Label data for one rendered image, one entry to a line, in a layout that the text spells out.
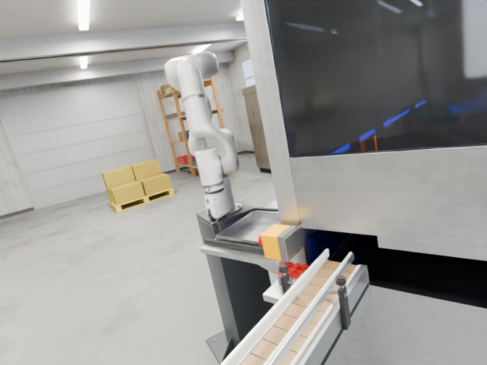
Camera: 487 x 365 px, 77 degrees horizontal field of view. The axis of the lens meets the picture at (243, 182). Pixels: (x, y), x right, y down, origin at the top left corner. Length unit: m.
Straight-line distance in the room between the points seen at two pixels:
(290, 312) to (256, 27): 0.65
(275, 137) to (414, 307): 0.51
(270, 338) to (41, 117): 8.54
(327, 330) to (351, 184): 0.32
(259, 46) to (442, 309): 0.73
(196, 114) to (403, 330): 0.90
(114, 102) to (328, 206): 8.38
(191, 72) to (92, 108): 7.78
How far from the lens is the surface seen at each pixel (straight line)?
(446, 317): 0.85
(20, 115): 8.97
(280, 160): 0.81
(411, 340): 0.92
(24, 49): 6.11
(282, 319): 0.69
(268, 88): 0.80
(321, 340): 0.64
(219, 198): 1.18
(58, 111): 8.91
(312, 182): 0.79
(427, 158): 0.70
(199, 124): 1.15
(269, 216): 1.33
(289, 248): 0.81
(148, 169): 6.50
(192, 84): 1.17
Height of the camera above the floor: 1.35
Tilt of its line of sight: 13 degrees down
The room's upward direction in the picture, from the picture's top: 11 degrees counter-clockwise
